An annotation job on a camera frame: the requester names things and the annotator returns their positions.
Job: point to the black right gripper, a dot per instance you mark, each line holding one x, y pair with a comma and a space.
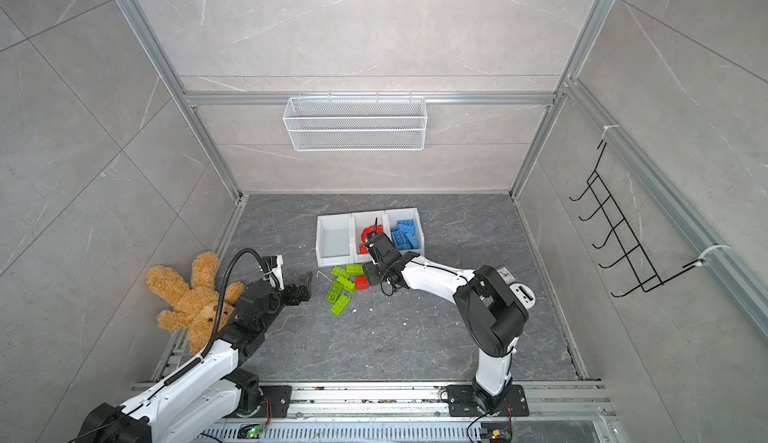
371, 274

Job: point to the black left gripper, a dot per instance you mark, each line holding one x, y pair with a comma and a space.
304, 292

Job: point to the blue lego brick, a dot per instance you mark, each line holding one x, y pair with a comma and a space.
404, 242
407, 226

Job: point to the red lego brick square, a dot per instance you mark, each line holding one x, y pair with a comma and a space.
361, 283

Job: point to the red arch lego piece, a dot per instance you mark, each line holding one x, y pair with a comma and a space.
366, 235

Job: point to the green lego brick top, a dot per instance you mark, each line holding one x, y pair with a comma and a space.
354, 270

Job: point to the green lego brick small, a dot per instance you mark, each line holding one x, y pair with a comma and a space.
340, 305

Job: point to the green lego brick long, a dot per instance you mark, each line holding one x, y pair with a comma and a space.
346, 284

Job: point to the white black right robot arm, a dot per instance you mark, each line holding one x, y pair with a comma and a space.
493, 305

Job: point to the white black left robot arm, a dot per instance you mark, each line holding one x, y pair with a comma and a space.
214, 382

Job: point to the white right plastic bin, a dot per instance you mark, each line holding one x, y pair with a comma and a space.
393, 215

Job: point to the white plastic bin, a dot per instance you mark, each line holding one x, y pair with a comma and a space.
393, 215
364, 226
334, 241

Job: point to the white middle plastic bin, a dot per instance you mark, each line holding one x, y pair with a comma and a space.
364, 226

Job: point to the white left plastic bin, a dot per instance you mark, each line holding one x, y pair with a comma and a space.
334, 241

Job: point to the brown teddy bear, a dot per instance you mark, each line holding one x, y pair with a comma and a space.
194, 304

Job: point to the white round scale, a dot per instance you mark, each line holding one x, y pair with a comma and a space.
524, 294

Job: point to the white wire mesh basket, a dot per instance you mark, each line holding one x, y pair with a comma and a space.
356, 123

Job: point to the metal base rail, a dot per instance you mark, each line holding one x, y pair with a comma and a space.
373, 411

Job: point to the black wire hook rack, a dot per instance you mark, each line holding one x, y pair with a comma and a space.
620, 230

